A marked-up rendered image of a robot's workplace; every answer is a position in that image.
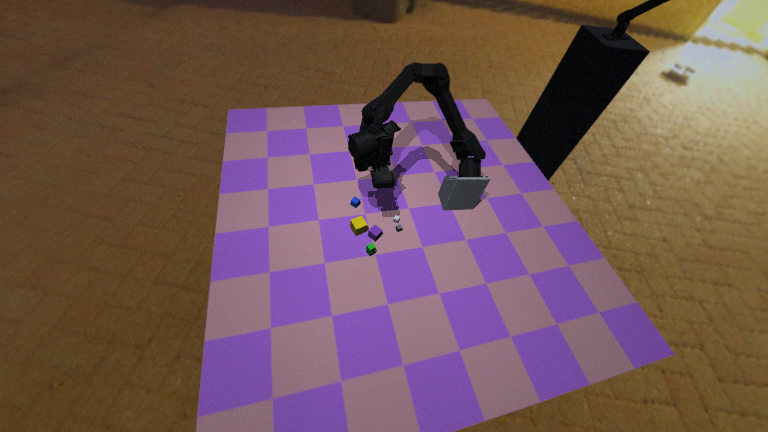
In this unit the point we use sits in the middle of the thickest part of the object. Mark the yellow block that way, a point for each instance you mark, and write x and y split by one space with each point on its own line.
358 225

